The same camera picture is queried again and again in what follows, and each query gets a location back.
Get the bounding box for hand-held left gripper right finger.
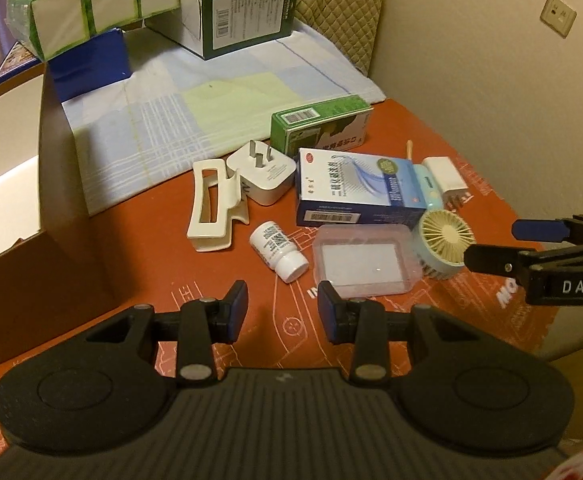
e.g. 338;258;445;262
317;281;478;387

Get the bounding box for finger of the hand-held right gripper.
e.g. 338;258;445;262
463;241;583;281
513;214;583;248

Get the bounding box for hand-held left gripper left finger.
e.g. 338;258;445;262
87;280;249;388

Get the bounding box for light blue handheld fan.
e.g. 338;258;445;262
411;162;476;281

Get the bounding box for clear plastic case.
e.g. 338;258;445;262
311;223;425;297

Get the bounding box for white hair claw clip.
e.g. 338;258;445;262
186;158;251;253

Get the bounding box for white pill bottle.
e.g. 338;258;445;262
249;221;309;283

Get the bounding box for blue and white medicine box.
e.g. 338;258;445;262
295;147;429;228

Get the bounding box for white power adapter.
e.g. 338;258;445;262
226;140;298;207

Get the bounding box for brown cardboard box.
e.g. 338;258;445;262
0;71;122;378

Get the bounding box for orange printed mat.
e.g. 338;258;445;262
0;97;572;467

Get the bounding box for small white charger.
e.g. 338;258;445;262
421;156;468;208

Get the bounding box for green medicine box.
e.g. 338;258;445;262
270;94;375;157

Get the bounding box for light blue checked cloth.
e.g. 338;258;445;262
61;25;387;218

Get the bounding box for dark blue box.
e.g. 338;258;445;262
48;27;132;103

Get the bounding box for beige quilted cushion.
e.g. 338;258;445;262
278;0;387;78

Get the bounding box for large green and white box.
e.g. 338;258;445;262
144;0;299;61

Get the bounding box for colourful book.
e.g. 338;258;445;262
0;40;42;86

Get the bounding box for wall socket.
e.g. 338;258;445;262
540;0;578;38

